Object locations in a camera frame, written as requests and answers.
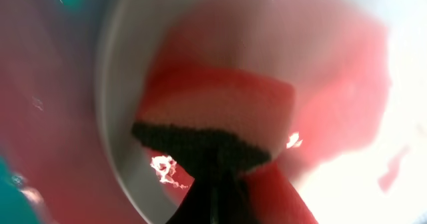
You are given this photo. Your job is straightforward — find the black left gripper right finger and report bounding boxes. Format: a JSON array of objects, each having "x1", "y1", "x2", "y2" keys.
[{"x1": 213, "y1": 175, "x2": 260, "y2": 224}]

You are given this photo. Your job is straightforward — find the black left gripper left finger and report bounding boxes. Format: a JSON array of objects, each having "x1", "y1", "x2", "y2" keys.
[{"x1": 166, "y1": 179, "x2": 211, "y2": 224}]

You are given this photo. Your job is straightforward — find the green and pink sponge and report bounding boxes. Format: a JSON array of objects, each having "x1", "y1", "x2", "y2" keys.
[{"x1": 131, "y1": 65, "x2": 315, "y2": 224}]

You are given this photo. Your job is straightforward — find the light blue plastic plate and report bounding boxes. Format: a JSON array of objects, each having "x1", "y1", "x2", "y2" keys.
[{"x1": 95, "y1": 0, "x2": 426, "y2": 223}]

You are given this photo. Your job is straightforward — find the teal plastic tray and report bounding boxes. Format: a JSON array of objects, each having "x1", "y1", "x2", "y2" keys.
[{"x1": 0, "y1": 0, "x2": 111, "y2": 224}]

